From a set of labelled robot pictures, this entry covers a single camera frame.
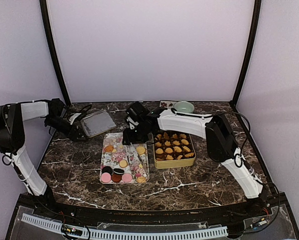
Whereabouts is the brown chocolate cookie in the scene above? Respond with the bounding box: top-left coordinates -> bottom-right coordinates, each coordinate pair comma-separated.
111,173 -> 122,183

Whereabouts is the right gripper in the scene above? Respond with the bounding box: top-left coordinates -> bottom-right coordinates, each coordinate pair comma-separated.
123,123 -> 153,145

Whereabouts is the flower shaped cookie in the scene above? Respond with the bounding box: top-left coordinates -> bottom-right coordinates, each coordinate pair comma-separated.
163,132 -> 170,140
172,133 -> 178,139

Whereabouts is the floral cookie tray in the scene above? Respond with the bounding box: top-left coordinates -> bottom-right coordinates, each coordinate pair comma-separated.
99,132 -> 150,185

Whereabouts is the white slotted cable duct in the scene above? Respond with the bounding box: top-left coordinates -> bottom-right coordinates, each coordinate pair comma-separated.
21,213 -> 229,240

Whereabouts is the black sandwich cookie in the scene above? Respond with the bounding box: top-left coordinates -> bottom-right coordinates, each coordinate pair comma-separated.
101,166 -> 113,175
113,168 -> 125,175

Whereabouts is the light green ceramic bowl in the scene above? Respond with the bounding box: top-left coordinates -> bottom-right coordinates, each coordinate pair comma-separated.
173,101 -> 195,113

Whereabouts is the gold cookie tin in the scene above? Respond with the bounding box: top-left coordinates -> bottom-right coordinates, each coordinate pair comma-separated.
153,130 -> 197,169

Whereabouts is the silver tin lid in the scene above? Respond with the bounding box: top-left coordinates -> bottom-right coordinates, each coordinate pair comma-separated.
80,109 -> 117,138

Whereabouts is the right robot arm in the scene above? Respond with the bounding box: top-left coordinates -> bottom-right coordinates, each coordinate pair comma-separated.
123,101 -> 264,217

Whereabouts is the swirl butter cookie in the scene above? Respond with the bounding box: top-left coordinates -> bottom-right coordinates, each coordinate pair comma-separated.
136,176 -> 147,183

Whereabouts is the dotted round yellow biscuit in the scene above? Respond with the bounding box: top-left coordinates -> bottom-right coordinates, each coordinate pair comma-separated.
155,148 -> 164,155

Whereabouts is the square floral plate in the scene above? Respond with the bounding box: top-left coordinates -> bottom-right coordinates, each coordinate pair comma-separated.
159,100 -> 177,109

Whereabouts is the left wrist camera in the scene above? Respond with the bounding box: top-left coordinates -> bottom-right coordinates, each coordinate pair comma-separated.
67,112 -> 86,125

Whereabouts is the pink sandwich cookie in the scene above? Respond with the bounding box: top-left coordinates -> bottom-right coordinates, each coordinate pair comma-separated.
121,173 -> 133,183
100,172 -> 112,183

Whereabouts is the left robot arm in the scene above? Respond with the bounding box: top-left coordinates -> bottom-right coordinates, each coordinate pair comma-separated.
0,98 -> 91,218

